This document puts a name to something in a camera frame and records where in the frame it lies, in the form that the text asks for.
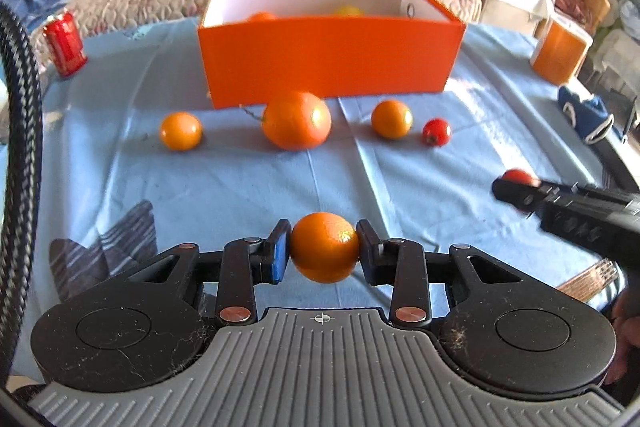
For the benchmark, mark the yellow apple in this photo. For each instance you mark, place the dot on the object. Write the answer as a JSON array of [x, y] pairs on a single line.
[[348, 10]]

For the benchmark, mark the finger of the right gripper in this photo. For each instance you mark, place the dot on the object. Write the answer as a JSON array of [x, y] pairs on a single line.
[[522, 194]]

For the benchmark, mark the red cherry tomato back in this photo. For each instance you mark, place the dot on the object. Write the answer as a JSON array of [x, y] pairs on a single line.
[[436, 132]]

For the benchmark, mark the light blue tablecloth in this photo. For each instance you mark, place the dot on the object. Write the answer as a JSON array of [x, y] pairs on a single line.
[[102, 155]]

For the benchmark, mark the orange cardboard box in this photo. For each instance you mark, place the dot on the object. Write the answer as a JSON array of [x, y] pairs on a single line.
[[396, 47]]

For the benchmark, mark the red soda can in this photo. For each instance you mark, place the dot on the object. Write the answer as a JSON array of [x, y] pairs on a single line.
[[64, 43]]

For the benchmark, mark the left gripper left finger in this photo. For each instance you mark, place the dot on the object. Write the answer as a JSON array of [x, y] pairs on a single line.
[[248, 262]]

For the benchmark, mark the person's right hand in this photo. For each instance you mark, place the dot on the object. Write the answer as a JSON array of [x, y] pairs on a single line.
[[626, 329]]

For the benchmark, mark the large orange near box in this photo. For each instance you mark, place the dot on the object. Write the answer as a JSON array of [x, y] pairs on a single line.
[[296, 120]]

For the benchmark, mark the lone red cherry tomato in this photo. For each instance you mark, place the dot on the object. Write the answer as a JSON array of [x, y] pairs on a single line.
[[521, 176]]

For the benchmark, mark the orange cylindrical canister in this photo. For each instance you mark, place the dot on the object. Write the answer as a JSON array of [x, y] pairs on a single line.
[[561, 49]]

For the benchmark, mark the blue white sock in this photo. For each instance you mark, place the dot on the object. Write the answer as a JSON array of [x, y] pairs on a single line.
[[589, 116]]

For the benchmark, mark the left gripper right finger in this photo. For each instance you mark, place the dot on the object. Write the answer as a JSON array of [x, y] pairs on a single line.
[[401, 264]]

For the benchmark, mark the small orange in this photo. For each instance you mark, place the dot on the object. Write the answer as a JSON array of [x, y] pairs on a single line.
[[391, 120], [181, 131], [324, 247]]

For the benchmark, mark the dark grey rectangular bar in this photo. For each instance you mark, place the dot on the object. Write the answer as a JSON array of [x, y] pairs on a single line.
[[620, 161]]

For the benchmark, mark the yellow pear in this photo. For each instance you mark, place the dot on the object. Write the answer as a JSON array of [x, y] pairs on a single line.
[[263, 16]]

